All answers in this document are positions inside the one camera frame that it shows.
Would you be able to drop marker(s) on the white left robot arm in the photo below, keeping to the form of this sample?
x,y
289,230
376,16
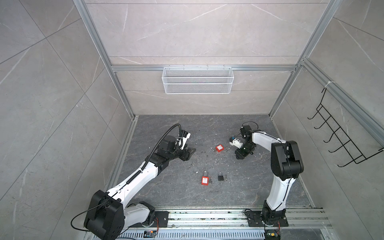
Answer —
x,y
109,213

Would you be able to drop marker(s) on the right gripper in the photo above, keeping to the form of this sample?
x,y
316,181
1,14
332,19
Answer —
x,y
240,154

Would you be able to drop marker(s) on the white wire mesh basket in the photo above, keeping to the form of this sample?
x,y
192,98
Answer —
x,y
197,80

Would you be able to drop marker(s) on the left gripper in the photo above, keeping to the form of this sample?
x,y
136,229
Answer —
x,y
187,153

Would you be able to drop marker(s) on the red long-shackle padlock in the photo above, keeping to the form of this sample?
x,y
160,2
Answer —
x,y
205,179

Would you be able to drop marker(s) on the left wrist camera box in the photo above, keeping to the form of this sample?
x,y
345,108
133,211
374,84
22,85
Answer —
x,y
183,139

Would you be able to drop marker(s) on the small red padlock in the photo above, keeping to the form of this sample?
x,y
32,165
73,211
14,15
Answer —
x,y
220,148

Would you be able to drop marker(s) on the black wire hook rack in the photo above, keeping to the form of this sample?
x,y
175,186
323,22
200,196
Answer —
x,y
346,143

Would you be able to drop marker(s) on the black padlock near key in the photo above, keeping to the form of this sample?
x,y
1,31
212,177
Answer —
x,y
221,177

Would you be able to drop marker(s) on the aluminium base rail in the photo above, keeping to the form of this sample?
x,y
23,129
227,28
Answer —
x,y
233,223

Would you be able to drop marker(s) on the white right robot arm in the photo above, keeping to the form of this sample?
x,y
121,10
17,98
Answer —
x,y
286,165

